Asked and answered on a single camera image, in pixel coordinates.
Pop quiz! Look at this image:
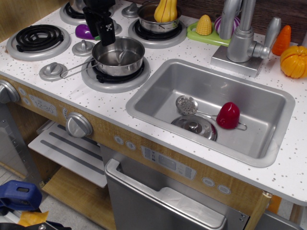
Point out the yellow toy corn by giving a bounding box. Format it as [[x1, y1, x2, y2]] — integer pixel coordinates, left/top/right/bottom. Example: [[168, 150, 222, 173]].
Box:
[[196, 14, 212, 36]]

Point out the steel pot on back burner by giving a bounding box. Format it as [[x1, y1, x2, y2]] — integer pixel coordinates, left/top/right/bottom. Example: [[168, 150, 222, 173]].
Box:
[[137, 1, 182, 34]]

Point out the blue clamp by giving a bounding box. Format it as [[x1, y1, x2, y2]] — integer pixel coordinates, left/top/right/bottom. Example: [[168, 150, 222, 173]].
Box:
[[0, 180, 43, 216]]

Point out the green plastic tray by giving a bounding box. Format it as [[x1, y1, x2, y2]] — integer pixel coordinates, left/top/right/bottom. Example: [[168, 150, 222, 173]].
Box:
[[187, 22, 231, 47]]

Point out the orange toy carrot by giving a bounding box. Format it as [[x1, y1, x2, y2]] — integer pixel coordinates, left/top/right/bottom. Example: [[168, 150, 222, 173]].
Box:
[[272, 25, 292, 56]]

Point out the steel saucepan with wire handle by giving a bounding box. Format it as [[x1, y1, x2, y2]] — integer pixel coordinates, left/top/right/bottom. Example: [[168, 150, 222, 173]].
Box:
[[59, 36, 146, 79]]

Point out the yellow toy squash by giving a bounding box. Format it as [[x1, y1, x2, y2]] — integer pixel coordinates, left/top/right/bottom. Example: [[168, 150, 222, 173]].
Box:
[[154, 0, 178, 23]]

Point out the stove burner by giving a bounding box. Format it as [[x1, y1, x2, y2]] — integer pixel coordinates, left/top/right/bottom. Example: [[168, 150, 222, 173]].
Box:
[[128, 20, 187, 49], [81, 57, 150, 93], [60, 1, 113, 25], [6, 24, 71, 61]]

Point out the grey stove knob centre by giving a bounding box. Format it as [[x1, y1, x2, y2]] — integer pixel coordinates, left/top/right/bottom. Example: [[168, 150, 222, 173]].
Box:
[[113, 20, 122, 35]]

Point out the back right stove burner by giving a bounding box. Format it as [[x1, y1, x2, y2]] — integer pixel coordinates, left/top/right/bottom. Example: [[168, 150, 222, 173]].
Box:
[[128, 20, 187, 49]]

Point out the steel slotted spoon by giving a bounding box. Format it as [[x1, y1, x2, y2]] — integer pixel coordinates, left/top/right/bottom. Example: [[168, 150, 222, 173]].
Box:
[[175, 95, 248, 131]]

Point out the grey dishwasher door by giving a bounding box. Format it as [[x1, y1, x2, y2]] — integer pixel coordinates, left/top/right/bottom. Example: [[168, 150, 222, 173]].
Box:
[[105, 157, 249, 230]]

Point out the silver oven dial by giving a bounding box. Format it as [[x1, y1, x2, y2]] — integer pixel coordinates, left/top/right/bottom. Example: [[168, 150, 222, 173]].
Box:
[[65, 112, 93, 138]]

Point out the grey stove knob back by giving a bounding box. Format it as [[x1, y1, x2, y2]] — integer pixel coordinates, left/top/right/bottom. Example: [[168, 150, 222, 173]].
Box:
[[121, 3, 139, 18]]

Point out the silver toy faucet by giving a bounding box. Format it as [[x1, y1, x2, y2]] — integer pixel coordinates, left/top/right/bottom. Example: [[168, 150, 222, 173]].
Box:
[[211, 0, 282, 78]]

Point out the front right stove burner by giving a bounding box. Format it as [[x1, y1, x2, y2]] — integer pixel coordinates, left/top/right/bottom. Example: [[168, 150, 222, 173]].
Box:
[[81, 57, 150, 93]]

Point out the steel pot lid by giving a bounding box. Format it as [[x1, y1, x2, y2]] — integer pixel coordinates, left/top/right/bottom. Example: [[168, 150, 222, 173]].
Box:
[[171, 115, 217, 141]]

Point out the grey stove knob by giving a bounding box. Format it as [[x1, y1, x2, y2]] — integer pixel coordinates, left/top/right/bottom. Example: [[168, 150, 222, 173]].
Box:
[[39, 62, 68, 81], [121, 3, 139, 18], [113, 20, 122, 35], [72, 40, 95, 57]]

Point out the purple white toy onion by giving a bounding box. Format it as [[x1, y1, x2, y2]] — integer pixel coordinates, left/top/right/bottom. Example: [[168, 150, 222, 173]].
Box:
[[214, 16, 240, 34]]

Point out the grey stove knob middle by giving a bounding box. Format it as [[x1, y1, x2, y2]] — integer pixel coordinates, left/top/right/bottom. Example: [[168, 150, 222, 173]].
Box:
[[72, 40, 95, 57]]

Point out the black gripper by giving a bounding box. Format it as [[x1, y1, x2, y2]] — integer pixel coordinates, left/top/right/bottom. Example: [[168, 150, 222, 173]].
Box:
[[83, 0, 116, 46]]

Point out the back left stove burner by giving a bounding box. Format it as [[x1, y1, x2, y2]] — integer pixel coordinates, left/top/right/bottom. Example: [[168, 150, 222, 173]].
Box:
[[60, 1, 113, 25]]

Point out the silver dial at left edge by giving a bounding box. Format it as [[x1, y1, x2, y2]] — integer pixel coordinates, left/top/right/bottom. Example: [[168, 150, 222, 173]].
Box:
[[0, 80, 20, 104]]

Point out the front left stove burner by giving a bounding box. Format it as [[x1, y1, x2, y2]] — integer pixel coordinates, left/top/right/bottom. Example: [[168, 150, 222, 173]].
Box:
[[6, 24, 71, 61]]

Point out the grey sink basin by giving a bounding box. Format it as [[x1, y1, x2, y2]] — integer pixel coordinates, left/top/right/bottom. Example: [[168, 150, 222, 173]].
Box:
[[126, 59, 295, 167]]

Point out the red toy pepper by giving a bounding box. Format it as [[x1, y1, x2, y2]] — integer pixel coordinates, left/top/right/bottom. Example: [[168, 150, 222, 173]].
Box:
[[216, 102, 240, 129]]

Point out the grey stove knob front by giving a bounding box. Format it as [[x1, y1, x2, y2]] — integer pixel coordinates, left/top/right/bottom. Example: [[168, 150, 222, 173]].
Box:
[[39, 62, 68, 81]]

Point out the orange toy pumpkin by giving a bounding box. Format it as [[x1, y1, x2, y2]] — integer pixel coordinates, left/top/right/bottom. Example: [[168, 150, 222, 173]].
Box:
[[280, 46, 307, 79]]

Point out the white oven shelf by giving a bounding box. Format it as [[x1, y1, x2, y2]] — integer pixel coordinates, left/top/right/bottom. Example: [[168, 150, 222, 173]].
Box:
[[28, 122, 107, 188]]

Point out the purple toy eggplant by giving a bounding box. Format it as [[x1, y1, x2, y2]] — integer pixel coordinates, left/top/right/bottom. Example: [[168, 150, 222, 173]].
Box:
[[75, 24, 100, 40]]

